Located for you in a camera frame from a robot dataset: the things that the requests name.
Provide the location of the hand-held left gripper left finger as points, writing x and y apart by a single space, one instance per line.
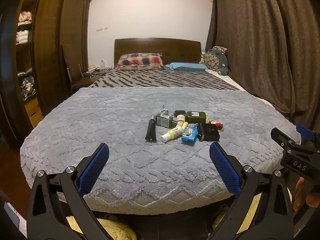
95 170

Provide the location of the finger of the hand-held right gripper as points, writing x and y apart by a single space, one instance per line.
305 132
281 136

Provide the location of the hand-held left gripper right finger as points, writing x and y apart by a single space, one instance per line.
225 170

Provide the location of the plain green bottle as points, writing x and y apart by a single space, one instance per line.
196 116

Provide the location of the green bottle with white label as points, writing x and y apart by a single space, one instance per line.
164 121

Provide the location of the person's right hand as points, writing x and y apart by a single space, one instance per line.
301 196

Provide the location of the grey fluffy blanket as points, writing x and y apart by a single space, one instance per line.
125 142

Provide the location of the black flat box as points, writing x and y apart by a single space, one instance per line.
208 131

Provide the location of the colourful small wrapper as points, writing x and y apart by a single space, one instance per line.
217 125

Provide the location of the blue wipes packet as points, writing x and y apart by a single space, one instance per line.
190 134

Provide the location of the yellow and white tube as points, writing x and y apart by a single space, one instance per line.
174 131

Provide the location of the yellow fluffy blanket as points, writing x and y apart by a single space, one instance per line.
117 230

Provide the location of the black cylindrical bottle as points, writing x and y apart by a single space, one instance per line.
150 131

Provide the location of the small cream jar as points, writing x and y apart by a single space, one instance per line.
180 118

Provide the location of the small black case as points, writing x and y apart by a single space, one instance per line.
179 112

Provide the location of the small purple toy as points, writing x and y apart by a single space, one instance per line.
164 110

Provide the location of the brown curtain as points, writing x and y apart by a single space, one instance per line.
265 47

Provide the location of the wooden chair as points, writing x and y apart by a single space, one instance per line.
75 72

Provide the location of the patterned round cushion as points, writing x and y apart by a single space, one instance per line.
212 58

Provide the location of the grey striped blanket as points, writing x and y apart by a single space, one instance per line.
165 78

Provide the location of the blue pillow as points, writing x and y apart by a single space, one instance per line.
186 66

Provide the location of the plaid pillow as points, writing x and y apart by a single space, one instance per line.
141 61

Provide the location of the wooden wardrobe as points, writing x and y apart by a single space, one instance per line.
42 50

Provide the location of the wooden headboard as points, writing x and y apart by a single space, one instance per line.
157 46

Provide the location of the folded clothes stack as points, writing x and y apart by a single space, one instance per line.
23 27

